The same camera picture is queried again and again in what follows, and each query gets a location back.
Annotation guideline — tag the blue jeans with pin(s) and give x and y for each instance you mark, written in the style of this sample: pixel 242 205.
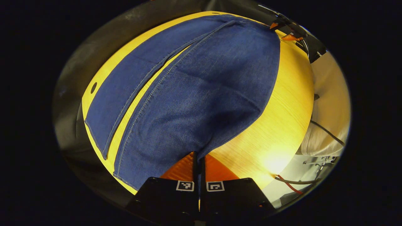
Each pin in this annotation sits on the blue jeans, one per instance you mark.
pixel 201 94

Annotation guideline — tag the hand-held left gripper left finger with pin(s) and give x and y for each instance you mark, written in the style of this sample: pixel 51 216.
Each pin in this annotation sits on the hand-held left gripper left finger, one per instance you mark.
pixel 169 197

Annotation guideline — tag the metal frame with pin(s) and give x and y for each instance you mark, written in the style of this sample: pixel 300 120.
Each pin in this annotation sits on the metal frame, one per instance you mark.
pixel 320 162

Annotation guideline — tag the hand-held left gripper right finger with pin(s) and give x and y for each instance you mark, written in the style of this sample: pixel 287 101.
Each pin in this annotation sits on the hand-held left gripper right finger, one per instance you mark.
pixel 232 197

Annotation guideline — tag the white cloth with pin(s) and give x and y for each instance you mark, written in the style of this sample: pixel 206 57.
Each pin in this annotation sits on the white cloth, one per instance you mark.
pixel 329 94

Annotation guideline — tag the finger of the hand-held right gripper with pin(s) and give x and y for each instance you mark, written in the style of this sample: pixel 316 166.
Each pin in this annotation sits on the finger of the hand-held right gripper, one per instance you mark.
pixel 274 25
pixel 290 37

